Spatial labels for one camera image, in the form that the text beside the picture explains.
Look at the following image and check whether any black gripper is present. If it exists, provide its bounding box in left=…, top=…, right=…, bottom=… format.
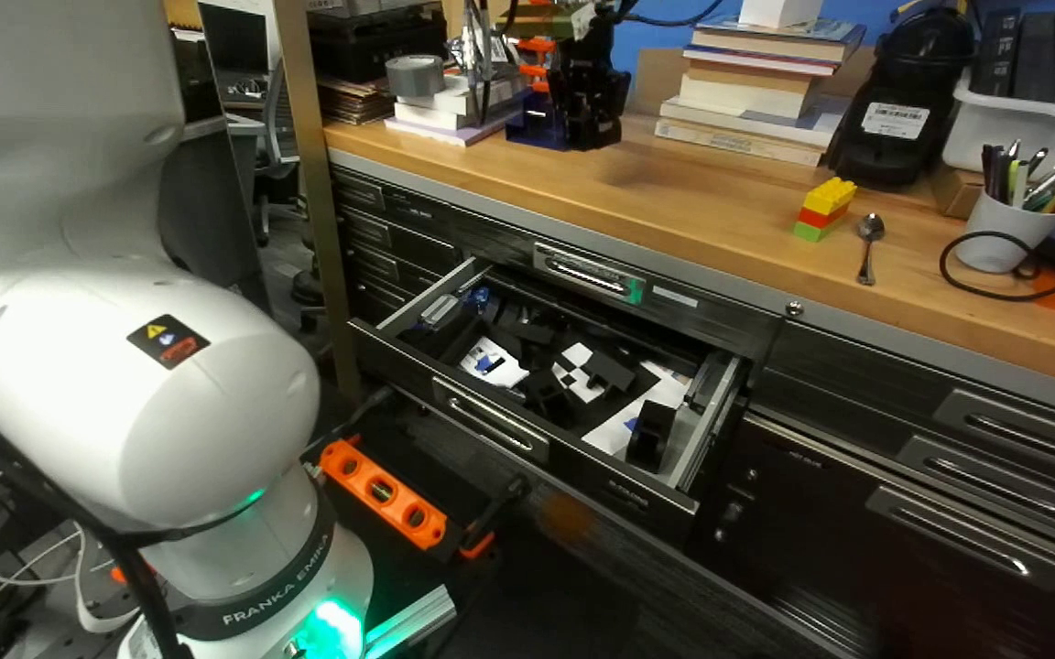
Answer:
left=546, top=33, right=639, bottom=149

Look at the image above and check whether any metal drawer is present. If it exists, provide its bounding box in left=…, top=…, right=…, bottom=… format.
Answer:
left=347, top=252, right=754, bottom=523

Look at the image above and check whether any black lower drawer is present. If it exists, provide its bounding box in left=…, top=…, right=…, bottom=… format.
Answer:
left=302, top=384, right=533, bottom=577

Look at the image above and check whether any orange hex keys blue stand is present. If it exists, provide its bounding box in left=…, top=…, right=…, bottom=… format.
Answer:
left=504, top=33, right=581, bottom=152

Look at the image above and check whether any crumpled silver foil bag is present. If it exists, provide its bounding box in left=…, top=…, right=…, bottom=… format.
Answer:
left=446, top=11, right=521, bottom=89

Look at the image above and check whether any white book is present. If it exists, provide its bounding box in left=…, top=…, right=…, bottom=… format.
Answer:
left=411, top=77, right=521, bottom=112
left=394, top=100, right=521, bottom=129

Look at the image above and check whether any stack of books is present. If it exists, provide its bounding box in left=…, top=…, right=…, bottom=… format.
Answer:
left=654, top=14, right=871, bottom=171

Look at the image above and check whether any black white checkered tag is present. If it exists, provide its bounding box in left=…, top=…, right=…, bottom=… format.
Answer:
left=546, top=341, right=614, bottom=398

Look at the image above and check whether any stack of dark folders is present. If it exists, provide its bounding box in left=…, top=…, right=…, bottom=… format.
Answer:
left=317, top=74, right=400, bottom=129

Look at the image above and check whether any yellow red green brick stack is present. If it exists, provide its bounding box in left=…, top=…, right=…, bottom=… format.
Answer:
left=791, top=174, right=861, bottom=246

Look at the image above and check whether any white blue small box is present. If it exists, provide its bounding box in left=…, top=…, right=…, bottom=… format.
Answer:
left=457, top=338, right=533, bottom=393

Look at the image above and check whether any white paper sheet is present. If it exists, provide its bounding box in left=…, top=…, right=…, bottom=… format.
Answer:
left=581, top=362, right=697, bottom=456

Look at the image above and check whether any metal spoon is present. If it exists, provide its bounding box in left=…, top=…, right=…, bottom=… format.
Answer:
left=855, top=208, right=891, bottom=290

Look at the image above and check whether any black device with white label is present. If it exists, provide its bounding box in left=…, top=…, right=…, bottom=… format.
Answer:
left=817, top=2, right=979, bottom=191

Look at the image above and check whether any small black box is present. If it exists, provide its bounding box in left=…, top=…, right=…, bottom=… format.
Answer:
left=626, top=398, right=683, bottom=471

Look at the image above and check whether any black marker pen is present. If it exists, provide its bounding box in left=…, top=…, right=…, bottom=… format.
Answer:
left=979, top=141, right=1007, bottom=205

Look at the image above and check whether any white pen cup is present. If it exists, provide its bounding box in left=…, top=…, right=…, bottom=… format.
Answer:
left=953, top=185, right=1055, bottom=278

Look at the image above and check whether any green pen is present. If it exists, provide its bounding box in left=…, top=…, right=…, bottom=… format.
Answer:
left=1006, top=146, right=1035, bottom=208

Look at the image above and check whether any orange spirit level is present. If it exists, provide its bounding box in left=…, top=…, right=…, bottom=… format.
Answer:
left=312, top=435, right=456, bottom=557

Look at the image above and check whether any white plastic bin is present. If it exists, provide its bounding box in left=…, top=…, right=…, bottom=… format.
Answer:
left=938, top=69, right=1055, bottom=174

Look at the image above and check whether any silver pen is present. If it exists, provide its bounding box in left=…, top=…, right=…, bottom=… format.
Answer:
left=1024, top=149, right=1055, bottom=213

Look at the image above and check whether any blue wall board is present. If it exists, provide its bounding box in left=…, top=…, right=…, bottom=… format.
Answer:
left=607, top=0, right=998, bottom=89

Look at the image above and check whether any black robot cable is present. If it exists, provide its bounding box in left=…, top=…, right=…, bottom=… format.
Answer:
left=607, top=0, right=725, bottom=29

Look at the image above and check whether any closed drawer with silver handle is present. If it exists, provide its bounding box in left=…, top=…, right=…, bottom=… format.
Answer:
left=483, top=229, right=788, bottom=357

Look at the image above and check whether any brown wooden post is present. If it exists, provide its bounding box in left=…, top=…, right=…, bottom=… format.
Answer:
left=273, top=0, right=366, bottom=398

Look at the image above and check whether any black coiled cable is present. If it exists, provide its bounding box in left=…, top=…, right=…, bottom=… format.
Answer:
left=935, top=213, right=1055, bottom=304

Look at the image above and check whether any white floor cable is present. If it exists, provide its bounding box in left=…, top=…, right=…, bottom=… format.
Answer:
left=0, top=468, right=130, bottom=637

